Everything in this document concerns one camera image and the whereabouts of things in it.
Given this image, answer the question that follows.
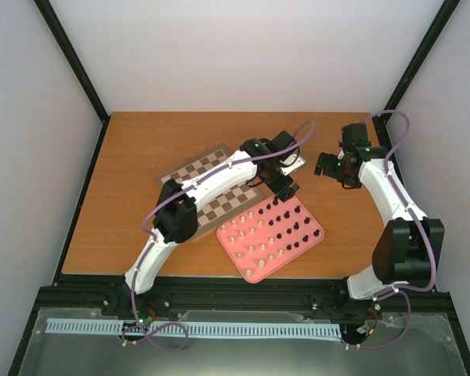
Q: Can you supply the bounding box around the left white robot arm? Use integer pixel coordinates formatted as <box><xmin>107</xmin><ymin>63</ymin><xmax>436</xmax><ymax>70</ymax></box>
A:
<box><xmin>119</xmin><ymin>139</ymin><xmax>301</xmax><ymax>316</ymax></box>

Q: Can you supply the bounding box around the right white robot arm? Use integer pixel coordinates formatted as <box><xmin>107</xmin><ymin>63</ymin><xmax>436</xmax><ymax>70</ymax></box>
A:
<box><xmin>315</xmin><ymin>123</ymin><xmax>444</xmax><ymax>300</ymax></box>

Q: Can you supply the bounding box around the wooden chess board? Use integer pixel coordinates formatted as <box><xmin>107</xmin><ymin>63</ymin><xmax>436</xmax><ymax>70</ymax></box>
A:
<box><xmin>155</xmin><ymin>144</ymin><xmax>265</xmax><ymax>240</ymax></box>

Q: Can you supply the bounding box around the pink plastic tray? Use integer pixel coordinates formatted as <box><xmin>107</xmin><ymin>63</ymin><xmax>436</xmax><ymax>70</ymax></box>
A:
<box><xmin>216</xmin><ymin>197</ymin><xmax>325</xmax><ymax>284</ymax></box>

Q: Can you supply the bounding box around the right black corner post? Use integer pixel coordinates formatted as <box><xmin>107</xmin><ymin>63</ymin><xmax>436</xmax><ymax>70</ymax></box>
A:
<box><xmin>379</xmin><ymin>0</ymin><xmax>463</xmax><ymax>123</ymax></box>

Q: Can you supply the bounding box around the black corner post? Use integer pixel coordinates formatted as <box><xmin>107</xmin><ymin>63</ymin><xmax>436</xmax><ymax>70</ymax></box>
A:
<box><xmin>379</xmin><ymin>0</ymin><xmax>463</xmax><ymax>123</ymax></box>
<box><xmin>33</xmin><ymin>0</ymin><xmax>111</xmax><ymax>123</ymax></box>

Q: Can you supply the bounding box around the black aluminium frame rail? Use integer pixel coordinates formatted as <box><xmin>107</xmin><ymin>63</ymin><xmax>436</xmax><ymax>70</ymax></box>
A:
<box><xmin>34</xmin><ymin>275</ymin><xmax>454</xmax><ymax>320</ymax></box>

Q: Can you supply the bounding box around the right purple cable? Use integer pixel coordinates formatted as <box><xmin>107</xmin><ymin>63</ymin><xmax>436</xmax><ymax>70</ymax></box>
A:
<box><xmin>342</xmin><ymin>110</ymin><xmax>439</xmax><ymax>351</ymax></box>

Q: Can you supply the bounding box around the light blue cable duct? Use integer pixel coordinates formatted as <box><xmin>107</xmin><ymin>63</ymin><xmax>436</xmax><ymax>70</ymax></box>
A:
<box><xmin>45</xmin><ymin>318</ymin><xmax>342</xmax><ymax>341</ymax></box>

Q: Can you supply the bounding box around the left black corner post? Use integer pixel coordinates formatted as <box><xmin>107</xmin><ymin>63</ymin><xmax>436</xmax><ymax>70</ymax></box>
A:
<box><xmin>33</xmin><ymin>0</ymin><xmax>111</xmax><ymax>123</ymax></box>

